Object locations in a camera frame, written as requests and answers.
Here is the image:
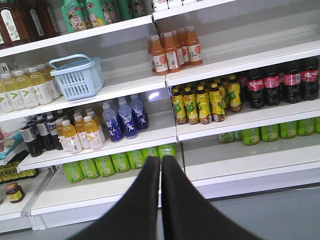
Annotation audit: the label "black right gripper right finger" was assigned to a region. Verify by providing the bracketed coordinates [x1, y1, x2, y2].
[161, 155, 259, 240]

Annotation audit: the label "blue sports drink bottle back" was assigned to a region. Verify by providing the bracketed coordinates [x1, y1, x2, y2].
[130, 94, 149, 131]

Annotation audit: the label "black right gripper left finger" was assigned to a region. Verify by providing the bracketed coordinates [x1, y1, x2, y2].
[69, 156, 160, 240]

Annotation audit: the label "blue sports drink bottle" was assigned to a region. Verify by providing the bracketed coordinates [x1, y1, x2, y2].
[118, 97, 138, 139]
[102, 101, 123, 142]
[130, 94, 149, 131]

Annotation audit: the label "brown jar yellow label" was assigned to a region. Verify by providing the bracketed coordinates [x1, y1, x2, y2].
[5, 182, 25, 204]

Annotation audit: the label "yellow lemon tea bottle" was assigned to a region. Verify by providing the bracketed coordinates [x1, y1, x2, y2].
[196, 85, 212, 125]
[183, 86, 199, 125]
[172, 87, 187, 125]
[209, 83, 226, 122]

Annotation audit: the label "yellow vitamin drink bottle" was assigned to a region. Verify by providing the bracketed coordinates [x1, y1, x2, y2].
[62, 119, 83, 154]
[84, 115, 104, 150]

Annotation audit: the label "dark drink bottle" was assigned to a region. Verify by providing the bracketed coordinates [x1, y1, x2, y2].
[20, 121, 43, 157]

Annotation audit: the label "blue sports drink bottle left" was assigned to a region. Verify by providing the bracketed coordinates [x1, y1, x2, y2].
[102, 101, 123, 142]

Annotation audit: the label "blue sports drink bottle middle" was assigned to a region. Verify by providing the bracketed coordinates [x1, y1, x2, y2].
[118, 97, 138, 139]

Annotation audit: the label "cola bottle red label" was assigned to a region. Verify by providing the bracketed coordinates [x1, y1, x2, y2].
[247, 68, 265, 109]

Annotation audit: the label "white metal shelf unit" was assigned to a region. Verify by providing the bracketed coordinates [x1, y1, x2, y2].
[0, 0, 320, 233]

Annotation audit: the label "yellow vitamin drink bottle right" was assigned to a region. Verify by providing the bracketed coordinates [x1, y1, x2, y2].
[84, 115, 104, 150]

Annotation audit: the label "yellow vitamin drink bottle left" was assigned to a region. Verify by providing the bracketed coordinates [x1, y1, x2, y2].
[62, 119, 83, 154]

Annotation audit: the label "orange juice bottle front right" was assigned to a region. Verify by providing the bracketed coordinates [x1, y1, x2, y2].
[163, 32, 182, 73]

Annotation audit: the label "orange juice bottle front left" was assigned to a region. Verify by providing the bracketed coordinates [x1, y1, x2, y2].
[151, 35, 169, 76]

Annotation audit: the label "pale yellow drink bottle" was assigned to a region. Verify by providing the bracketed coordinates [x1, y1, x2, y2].
[28, 67, 53, 105]
[13, 70, 39, 109]

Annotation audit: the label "orange juice bottle rightmost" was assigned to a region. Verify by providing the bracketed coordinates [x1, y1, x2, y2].
[186, 26, 203, 66]

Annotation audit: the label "light blue plastic basket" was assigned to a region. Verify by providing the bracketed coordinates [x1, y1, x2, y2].
[49, 54, 105, 101]

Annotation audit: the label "green cartoon drink can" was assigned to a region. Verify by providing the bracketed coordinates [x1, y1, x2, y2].
[60, 0, 87, 33]
[85, 0, 107, 28]

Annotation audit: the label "orange juice bottle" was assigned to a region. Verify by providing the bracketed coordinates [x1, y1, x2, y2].
[186, 26, 203, 66]
[151, 35, 169, 76]
[163, 32, 182, 73]

